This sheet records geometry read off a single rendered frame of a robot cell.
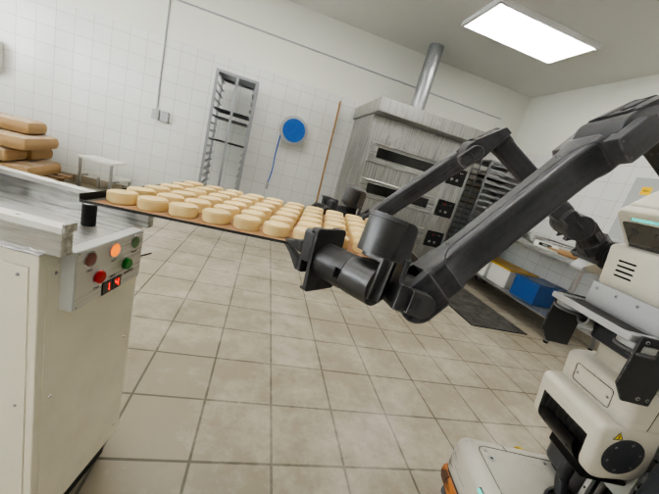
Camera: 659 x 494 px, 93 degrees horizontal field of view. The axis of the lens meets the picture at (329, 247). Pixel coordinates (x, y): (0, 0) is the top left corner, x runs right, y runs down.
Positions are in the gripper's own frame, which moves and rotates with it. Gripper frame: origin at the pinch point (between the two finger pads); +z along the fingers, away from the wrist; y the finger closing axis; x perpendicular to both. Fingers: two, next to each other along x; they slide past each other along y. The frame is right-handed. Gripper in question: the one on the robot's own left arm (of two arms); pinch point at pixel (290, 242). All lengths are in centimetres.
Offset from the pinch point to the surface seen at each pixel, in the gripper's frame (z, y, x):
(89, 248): 38.5, 14.3, -21.8
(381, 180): 199, -14, 306
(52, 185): 72, 8, -25
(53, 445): 40, 66, -27
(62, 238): 33.0, 10.2, -27.1
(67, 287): 37, 22, -26
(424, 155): 172, -57, 343
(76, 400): 44, 58, -22
